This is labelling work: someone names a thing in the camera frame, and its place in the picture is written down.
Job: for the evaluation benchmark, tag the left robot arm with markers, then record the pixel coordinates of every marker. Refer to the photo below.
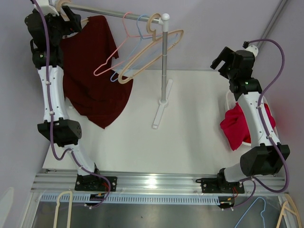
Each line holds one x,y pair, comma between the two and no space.
63,133

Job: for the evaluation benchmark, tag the white slotted cable duct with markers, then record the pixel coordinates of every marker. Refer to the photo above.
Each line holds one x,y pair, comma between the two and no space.
135,199

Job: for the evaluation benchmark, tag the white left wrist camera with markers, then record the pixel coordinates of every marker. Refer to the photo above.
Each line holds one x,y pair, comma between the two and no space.
46,6

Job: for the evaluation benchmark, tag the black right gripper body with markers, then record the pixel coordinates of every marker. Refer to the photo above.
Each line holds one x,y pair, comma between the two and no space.
231,72

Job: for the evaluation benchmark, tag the aluminium frame rail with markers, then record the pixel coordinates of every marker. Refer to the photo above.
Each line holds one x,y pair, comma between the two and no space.
128,182

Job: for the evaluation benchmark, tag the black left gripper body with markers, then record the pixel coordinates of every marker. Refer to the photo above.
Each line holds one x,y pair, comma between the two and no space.
60,28

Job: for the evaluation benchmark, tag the white perforated plastic basket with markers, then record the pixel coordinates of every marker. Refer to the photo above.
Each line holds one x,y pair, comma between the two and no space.
230,103

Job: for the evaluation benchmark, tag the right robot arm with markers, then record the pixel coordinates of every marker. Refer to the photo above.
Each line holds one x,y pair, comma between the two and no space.
267,155

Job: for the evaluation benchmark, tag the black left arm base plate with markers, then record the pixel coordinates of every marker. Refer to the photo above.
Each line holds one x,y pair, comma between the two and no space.
91,183

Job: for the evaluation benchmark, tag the silver clothes rack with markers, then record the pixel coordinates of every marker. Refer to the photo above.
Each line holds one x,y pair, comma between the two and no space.
165,83

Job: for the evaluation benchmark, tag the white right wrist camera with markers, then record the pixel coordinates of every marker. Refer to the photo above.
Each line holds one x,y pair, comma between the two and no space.
251,48

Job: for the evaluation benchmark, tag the pink thin hanger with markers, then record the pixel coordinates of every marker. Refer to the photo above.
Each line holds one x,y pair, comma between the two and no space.
116,52

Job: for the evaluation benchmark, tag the aluminium corner frame post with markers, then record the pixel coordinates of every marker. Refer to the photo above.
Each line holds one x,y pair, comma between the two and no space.
274,19

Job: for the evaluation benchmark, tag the beige wooden hanger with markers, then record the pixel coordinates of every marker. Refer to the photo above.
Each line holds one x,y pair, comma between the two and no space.
162,41

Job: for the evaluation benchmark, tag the dark maroon t shirt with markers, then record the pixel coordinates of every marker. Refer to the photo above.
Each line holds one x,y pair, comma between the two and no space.
86,82

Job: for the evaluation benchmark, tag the magenta pink t shirt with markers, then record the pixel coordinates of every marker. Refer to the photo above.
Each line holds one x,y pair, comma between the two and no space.
234,127

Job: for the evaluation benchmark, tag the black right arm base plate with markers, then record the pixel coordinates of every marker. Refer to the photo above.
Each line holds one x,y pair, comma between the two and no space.
218,185

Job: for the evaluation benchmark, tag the red t shirt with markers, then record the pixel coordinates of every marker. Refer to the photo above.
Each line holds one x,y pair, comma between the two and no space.
247,139

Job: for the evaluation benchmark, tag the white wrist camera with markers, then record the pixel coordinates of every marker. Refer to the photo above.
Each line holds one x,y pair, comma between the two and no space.
46,6
251,48

